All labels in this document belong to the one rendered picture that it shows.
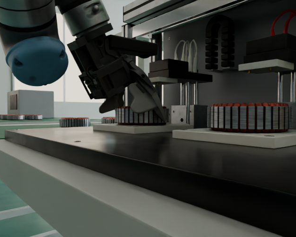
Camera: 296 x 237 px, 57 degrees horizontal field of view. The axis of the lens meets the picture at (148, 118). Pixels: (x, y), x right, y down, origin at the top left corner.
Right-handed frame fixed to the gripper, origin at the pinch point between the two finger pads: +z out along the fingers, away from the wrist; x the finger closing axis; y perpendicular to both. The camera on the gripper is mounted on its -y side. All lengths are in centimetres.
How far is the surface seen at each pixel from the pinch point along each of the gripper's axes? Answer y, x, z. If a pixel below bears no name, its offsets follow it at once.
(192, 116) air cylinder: -10.3, 3.2, 5.3
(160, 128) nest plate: 2.4, 7.5, 0.4
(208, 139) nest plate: 7.9, 23.3, -2.3
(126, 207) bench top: 24.7, 31.0, -9.0
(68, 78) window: -183, -447, 32
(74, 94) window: -178, -447, 63
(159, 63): -9.6, 0.2, -8.5
